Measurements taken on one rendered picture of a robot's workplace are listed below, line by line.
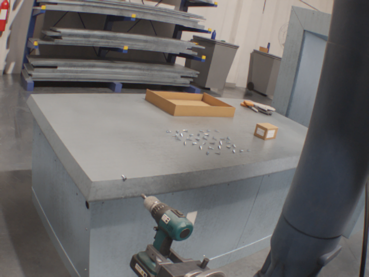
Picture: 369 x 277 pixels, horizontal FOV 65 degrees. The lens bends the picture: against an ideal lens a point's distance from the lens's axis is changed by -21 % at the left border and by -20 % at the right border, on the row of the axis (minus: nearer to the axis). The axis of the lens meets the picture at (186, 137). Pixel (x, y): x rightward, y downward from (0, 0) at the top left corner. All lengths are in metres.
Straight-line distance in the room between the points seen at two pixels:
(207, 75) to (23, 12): 3.63
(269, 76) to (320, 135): 7.08
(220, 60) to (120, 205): 5.39
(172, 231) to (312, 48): 2.35
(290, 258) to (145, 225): 0.82
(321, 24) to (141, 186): 2.03
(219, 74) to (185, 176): 5.36
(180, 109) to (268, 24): 6.71
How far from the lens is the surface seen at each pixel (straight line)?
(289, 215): 0.51
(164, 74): 5.40
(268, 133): 1.79
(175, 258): 0.91
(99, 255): 1.26
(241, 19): 7.42
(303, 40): 2.80
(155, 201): 0.91
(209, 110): 1.92
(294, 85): 2.81
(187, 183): 1.18
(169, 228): 0.84
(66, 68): 4.78
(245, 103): 2.44
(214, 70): 6.37
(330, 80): 0.45
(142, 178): 1.08
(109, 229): 1.19
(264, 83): 7.62
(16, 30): 5.65
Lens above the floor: 1.12
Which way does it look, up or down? 18 degrees down
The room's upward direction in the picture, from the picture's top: 13 degrees clockwise
